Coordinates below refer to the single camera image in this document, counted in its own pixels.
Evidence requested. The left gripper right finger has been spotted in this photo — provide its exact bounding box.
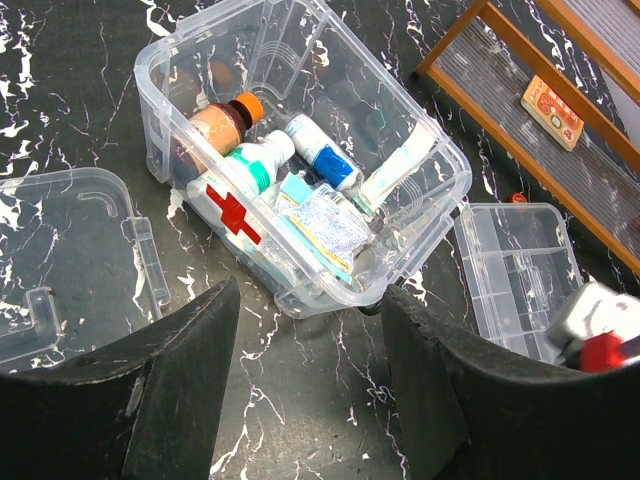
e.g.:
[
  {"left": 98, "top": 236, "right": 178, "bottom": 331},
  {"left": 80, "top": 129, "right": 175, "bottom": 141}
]
[{"left": 381, "top": 286, "right": 639, "bottom": 479}]

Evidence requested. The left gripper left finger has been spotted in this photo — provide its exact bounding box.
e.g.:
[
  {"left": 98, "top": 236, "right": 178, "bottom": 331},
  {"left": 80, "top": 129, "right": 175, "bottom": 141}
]
[{"left": 1, "top": 278, "right": 240, "bottom": 479}]

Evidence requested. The clear compartment tray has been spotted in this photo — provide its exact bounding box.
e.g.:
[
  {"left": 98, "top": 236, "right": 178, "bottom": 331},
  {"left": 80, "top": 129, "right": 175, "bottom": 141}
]
[{"left": 454, "top": 203, "right": 583, "bottom": 364}]

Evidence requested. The white bottle green label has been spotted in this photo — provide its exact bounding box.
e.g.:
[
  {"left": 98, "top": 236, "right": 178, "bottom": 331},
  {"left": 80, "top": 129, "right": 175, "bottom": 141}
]
[{"left": 187, "top": 130, "right": 295, "bottom": 228}]

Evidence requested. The blue sachet pack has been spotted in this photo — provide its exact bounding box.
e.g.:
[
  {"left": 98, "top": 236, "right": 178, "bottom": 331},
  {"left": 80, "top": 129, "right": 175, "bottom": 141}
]
[
  {"left": 274, "top": 172, "right": 314, "bottom": 216},
  {"left": 280, "top": 182, "right": 374, "bottom": 284}
]

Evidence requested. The teal white ointment tube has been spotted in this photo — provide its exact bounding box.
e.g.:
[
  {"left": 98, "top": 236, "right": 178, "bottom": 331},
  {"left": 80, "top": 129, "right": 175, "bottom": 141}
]
[{"left": 356, "top": 121, "right": 437, "bottom": 216}]

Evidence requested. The brown bottle orange cap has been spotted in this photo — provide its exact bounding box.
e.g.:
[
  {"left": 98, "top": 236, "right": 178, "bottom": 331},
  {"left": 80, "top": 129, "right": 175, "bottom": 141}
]
[{"left": 172, "top": 92, "right": 264, "bottom": 184}]

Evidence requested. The clear plastic storage box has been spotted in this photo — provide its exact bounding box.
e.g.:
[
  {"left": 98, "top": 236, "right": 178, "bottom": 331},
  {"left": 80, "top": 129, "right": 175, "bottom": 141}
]
[{"left": 134, "top": 1, "right": 472, "bottom": 318}]

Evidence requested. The white medicine carton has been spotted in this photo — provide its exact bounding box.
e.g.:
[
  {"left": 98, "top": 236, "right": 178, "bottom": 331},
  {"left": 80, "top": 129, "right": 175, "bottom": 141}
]
[{"left": 521, "top": 75, "right": 584, "bottom": 152}]

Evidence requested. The blue white bandage roll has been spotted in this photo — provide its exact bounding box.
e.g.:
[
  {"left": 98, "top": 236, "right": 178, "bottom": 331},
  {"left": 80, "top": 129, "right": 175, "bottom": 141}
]
[{"left": 284, "top": 114, "right": 361, "bottom": 191}]

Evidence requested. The white gauze packet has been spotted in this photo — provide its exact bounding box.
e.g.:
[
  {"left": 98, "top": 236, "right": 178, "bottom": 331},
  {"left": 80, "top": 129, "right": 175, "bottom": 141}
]
[{"left": 243, "top": 216, "right": 329, "bottom": 282}]

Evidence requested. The clear plastic box lid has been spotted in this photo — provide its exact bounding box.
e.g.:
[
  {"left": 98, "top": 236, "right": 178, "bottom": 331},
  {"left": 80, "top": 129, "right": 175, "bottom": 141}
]
[{"left": 1, "top": 167, "right": 171, "bottom": 373}]

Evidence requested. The small red round cap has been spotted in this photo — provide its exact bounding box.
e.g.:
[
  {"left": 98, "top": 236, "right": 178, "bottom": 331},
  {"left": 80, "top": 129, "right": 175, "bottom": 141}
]
[{"left": 508, "top": 193, "right": 528, "bottom": 203}]

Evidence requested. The orange wooden shelf rack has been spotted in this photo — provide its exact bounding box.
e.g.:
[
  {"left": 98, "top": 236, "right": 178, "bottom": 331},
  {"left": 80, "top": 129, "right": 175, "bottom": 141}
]
[{"left": 414, "top": 1, "right": 639, "bottom": 271}]

